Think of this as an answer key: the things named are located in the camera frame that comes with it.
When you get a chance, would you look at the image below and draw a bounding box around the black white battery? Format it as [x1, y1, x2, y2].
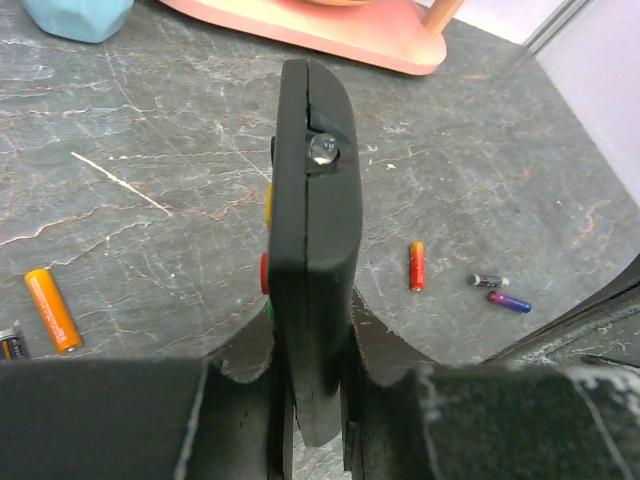
[467, 274, 510, 289]

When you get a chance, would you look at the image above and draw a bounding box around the red orange battery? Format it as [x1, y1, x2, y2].
[409, 241, 426, 292]

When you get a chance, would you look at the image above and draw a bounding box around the purple blue battery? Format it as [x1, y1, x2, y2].
[486, 290, 532, 314]

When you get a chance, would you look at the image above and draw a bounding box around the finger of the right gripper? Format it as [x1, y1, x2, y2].
[482, 258, 639, 370]

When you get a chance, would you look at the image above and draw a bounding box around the black silver battery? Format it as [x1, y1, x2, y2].
[0, 322, 30, 361]

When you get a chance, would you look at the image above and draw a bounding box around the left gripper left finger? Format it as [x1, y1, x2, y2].
[1, 313, 293, 479]

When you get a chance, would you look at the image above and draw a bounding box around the light blue mug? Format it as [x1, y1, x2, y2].
[22, 0, 134, 44]

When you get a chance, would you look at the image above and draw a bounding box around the right aluminium frame post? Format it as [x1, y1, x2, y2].
[512, 0, 593, 65]

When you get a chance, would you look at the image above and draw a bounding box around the pink three-tier shelf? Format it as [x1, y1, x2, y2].
[163, 0, 462, 76]

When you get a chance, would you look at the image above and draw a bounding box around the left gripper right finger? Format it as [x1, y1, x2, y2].
[342, 294, 639, 479]

